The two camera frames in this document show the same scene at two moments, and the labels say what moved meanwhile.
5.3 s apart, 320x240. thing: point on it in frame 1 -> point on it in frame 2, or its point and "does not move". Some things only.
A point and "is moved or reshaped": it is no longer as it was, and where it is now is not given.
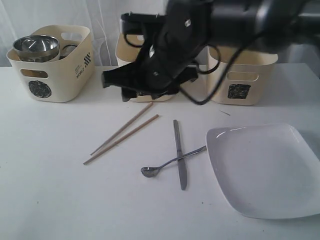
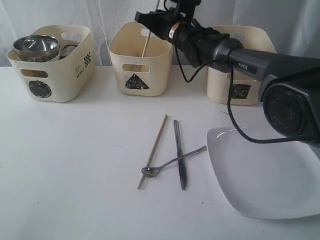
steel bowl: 38,48 does not move
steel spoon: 149,171 does not move
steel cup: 66,51 does not move
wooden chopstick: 94,157 -> 153,148
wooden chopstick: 122,128 is moved or reshaped
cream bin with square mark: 245,82 does not move
